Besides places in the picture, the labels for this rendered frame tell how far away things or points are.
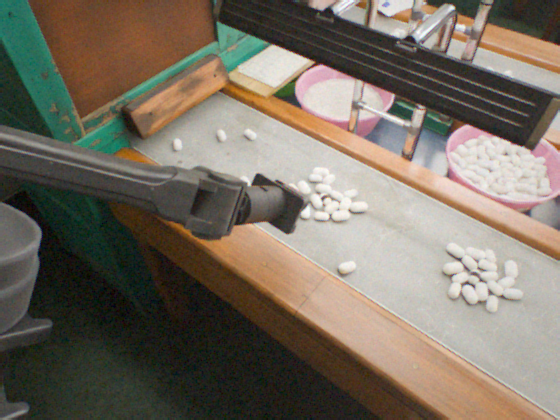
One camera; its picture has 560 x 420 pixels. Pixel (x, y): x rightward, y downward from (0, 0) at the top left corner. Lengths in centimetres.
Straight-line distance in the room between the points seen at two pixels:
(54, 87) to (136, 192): 48
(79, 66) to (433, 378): 87
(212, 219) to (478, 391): 49
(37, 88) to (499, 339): 95
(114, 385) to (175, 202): 115
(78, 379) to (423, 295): 120
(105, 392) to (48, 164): 119
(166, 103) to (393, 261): 63
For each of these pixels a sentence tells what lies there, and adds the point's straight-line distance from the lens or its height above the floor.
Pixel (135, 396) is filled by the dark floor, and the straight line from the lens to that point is 158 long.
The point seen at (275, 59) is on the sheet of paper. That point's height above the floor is 78.
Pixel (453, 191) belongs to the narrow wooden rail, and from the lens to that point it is 100.
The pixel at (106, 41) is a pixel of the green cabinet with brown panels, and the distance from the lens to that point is 101.
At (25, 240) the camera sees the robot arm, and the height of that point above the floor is 133.
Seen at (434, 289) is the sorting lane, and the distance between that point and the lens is 87.
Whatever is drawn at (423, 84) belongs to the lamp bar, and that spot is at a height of 107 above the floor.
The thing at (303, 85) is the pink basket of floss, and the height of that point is 75.
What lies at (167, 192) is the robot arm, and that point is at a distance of 52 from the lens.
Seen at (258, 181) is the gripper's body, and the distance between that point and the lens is 71.
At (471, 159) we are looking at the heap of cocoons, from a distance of 113.
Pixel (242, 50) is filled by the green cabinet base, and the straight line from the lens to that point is 130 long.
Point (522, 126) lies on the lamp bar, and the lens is 69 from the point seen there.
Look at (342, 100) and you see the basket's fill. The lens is 123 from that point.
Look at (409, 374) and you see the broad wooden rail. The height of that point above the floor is 76.
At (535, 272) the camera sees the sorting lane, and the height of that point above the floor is 74.
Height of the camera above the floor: 145
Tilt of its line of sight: 50 degrees down
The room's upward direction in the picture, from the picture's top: straight up
